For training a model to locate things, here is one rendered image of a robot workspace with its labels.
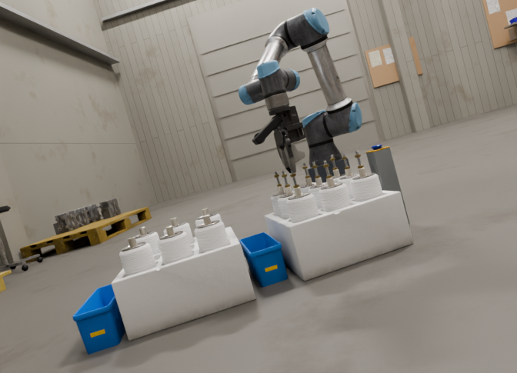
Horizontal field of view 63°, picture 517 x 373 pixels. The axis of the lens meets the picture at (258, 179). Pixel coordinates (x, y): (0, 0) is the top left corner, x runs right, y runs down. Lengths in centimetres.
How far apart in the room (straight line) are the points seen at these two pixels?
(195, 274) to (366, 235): 55
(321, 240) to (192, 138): 771
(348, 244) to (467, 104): 810
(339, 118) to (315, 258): 71
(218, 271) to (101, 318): 36
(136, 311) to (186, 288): 16
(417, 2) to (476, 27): 123
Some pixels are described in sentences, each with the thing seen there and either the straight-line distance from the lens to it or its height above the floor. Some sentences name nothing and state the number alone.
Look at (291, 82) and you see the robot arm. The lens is 146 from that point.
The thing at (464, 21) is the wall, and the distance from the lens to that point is 958.
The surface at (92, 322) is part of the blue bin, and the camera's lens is 136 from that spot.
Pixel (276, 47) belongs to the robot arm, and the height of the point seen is 81.
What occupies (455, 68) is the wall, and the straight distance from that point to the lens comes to 935.
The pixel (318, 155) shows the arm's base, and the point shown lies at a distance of 188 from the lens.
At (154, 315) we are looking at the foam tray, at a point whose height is 5.
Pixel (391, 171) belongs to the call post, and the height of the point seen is 22.
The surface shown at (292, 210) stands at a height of 22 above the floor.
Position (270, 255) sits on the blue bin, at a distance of 140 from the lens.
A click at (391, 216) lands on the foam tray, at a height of 11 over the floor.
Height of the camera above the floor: 42
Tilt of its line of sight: 3 degrees down
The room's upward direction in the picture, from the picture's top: 16 degrees counter-clockwise
